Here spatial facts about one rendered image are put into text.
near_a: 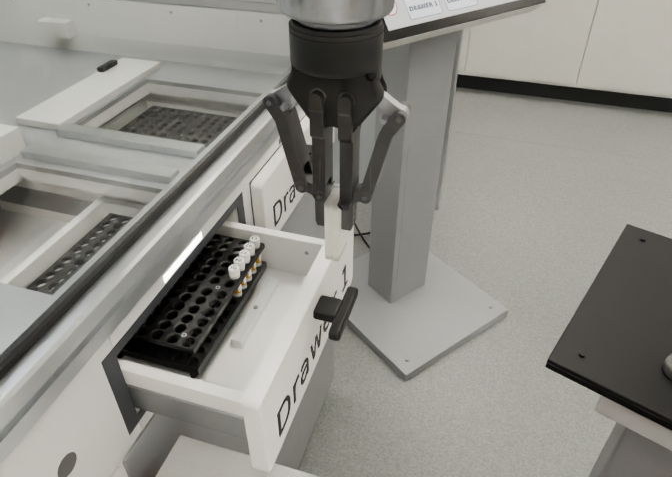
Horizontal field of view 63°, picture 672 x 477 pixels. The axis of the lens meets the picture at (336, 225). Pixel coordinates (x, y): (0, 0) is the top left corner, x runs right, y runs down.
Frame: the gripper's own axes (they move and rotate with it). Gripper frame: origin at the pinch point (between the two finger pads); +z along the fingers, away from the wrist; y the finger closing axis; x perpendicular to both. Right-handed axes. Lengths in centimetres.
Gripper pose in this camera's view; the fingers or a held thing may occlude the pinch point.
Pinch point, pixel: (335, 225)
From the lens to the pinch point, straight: 54.6
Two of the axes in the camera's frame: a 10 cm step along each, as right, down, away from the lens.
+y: -9.6, -1.8, 2.4
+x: -2.9, 5.7, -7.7
